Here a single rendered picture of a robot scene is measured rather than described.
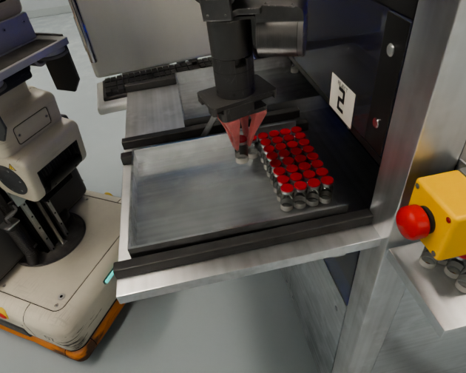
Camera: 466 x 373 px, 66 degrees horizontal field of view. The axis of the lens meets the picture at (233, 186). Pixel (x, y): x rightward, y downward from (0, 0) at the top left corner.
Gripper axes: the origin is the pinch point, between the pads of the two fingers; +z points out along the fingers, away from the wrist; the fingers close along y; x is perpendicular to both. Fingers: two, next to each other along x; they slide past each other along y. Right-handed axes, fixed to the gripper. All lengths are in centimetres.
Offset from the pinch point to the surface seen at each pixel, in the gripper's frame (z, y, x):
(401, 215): -1.7, 7.8, -25.8
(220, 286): 98, 1, 41
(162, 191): 9.9, -13.8, 7.5
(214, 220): 10.1, -8.3, -4.3
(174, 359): 98, -27, 22
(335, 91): -3.8, 17.6, -0.7
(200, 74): 8.0, 9.6, 47.1
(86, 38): 1, -15, 81
